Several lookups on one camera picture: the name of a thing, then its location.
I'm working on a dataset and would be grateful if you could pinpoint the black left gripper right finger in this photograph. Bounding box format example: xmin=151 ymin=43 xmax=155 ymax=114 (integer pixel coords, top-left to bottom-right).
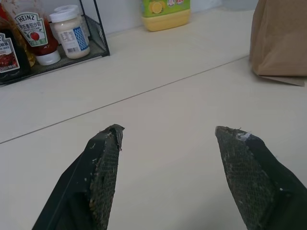
xmin=215 ymin=126 xmax=307 ymax=230

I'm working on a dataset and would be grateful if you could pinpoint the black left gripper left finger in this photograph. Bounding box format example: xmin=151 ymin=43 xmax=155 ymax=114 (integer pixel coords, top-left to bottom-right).
xmin=32 ymin=124 xmax=126 ymax=230

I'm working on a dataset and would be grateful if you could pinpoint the brown paper bag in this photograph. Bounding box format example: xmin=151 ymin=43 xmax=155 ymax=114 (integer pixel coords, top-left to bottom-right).
xmin=248 ymin=0 xmax=307 ymax=87

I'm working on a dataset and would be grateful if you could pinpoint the white mayonnaise jar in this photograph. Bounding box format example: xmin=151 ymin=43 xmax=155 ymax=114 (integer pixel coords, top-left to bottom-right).
xmin=49 ymin=5 xmax=91 ymax=59

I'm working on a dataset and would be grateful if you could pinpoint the dark barbecue sauce bottle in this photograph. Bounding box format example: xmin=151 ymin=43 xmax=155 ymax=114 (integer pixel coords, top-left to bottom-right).
xmin=0 ymin=15 xmax=31 ymax=81

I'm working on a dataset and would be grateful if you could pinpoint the Heinz ketchup squeeze bottle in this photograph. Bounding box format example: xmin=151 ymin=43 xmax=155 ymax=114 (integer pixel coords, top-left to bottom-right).
xmin=10 ymin=0 xmax=61 ymax=66

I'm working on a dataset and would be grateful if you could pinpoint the yellow dish soap bottle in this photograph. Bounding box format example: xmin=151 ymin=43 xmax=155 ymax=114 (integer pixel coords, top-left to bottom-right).
xmin=141 ymin=0 xmax=191 ymax=32

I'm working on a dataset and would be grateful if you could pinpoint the black wire mesh rack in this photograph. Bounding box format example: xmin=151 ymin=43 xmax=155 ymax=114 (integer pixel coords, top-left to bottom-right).
xmin=0 ymin=0 xmax=111 ymax=87

